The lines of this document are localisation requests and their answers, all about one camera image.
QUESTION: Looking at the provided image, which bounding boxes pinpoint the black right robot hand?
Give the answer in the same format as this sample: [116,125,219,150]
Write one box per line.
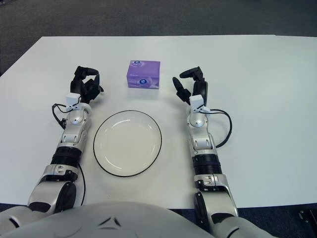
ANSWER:
[172,66,209,105]

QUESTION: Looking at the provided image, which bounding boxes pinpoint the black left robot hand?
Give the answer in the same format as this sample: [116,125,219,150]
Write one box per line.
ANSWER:
[69,65,104,104]

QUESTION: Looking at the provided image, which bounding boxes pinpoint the purple tissue paper pack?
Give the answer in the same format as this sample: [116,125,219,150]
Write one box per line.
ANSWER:
[126,59,161,89]

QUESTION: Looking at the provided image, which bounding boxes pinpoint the white plate with black rim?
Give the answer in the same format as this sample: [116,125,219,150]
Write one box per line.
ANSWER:
[93,110,163,178]

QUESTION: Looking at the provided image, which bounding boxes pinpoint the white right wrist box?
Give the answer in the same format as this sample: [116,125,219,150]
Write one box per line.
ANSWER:
[189,94,204,110]

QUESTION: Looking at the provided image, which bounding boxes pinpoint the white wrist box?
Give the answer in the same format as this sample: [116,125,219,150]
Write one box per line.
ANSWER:
[189,94,204,110]
[65,93,82,107]

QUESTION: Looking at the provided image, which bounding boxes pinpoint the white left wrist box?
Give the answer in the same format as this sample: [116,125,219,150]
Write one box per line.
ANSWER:
[65,93,82,107]

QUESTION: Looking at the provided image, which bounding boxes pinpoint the grey robot torso shell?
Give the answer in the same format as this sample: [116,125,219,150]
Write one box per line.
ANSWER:
[4,201,216,238]

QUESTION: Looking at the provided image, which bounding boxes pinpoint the black object on floor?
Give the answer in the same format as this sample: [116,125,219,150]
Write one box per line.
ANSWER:
[298,210,317,225]

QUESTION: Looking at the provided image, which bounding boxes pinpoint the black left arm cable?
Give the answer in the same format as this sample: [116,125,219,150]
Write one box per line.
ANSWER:
[51,103,86,206]

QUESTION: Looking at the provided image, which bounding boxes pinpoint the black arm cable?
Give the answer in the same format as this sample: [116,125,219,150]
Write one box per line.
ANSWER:
[51,103,86,206]
[205,108,232,149]

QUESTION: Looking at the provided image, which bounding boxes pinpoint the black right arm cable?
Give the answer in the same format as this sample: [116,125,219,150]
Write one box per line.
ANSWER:
[205,108,232,149]

